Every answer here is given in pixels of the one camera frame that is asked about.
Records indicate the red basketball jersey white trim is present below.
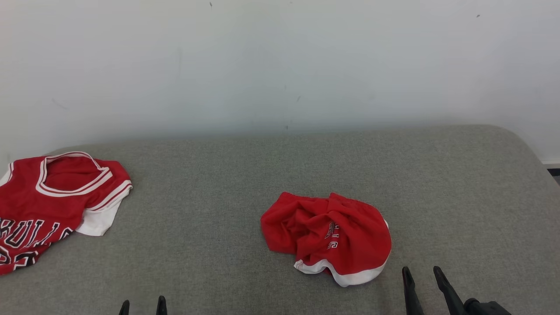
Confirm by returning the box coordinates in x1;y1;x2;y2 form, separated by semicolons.
0;151;133;276

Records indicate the red basketball shorts white hem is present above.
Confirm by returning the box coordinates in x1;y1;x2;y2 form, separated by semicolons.
261;192;392;287

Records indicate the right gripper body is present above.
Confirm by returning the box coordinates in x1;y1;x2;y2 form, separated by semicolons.
464;298;512;315

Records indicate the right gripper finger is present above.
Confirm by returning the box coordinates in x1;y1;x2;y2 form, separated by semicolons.
402;267;425;315
434;266;469;315

